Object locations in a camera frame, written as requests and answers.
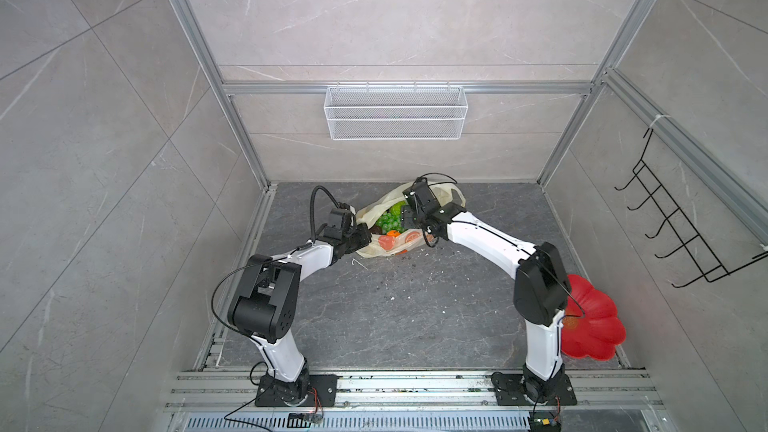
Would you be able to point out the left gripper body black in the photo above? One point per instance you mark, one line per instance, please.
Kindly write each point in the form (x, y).
(356, 238)

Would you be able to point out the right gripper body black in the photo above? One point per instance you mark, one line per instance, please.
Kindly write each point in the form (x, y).
(410, 220)

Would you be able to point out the cream plastic bag fruit print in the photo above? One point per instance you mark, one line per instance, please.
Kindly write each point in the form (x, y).
(410, 239)

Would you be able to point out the red flower-shaped plastic plate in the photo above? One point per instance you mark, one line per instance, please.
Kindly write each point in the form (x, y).
(591, 328)

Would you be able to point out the red fake strawberry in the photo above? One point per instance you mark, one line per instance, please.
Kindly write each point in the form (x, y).
(387, 242)

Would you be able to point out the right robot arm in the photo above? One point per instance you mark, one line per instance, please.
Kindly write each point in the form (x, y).
(541, 285)

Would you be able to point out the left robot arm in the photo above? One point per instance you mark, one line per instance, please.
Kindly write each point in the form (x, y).
(264, 305)

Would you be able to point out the light green fake fruit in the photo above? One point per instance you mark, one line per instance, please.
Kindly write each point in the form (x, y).
(396, 209)

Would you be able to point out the green fake grapes bunch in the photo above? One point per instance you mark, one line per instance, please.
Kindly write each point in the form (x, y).
(388, 222)

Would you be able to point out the white wire mesh basket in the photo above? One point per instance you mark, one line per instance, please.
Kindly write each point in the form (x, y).
(359, 113)

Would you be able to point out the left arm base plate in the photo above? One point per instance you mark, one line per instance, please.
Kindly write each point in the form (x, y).
(306, 391)

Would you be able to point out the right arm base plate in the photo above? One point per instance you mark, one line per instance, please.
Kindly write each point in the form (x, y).
(526, 388)

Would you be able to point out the aluminium rail frame front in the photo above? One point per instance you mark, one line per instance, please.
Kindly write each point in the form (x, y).
(438, 400)

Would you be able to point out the black wire hook rack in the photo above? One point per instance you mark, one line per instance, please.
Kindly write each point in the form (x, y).
(686, 236)

